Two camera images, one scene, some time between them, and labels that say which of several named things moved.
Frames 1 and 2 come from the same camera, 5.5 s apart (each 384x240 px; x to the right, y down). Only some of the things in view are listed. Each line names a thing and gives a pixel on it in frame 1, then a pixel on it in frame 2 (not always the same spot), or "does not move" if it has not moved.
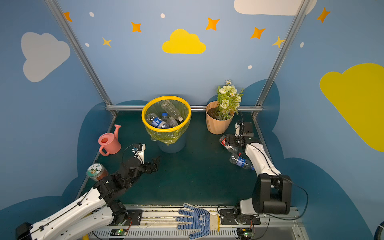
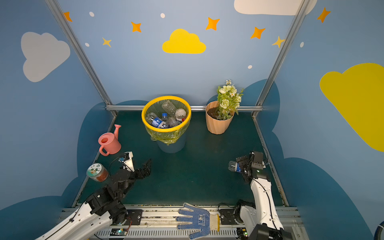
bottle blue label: [152, 119] does not move
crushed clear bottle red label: [222, 140] -> [180, 115]
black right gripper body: [231, 141] -> [244, 165]
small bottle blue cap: [164, 117] does not move
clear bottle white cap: [171, 122] does not move
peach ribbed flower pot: [214, 125] does not move
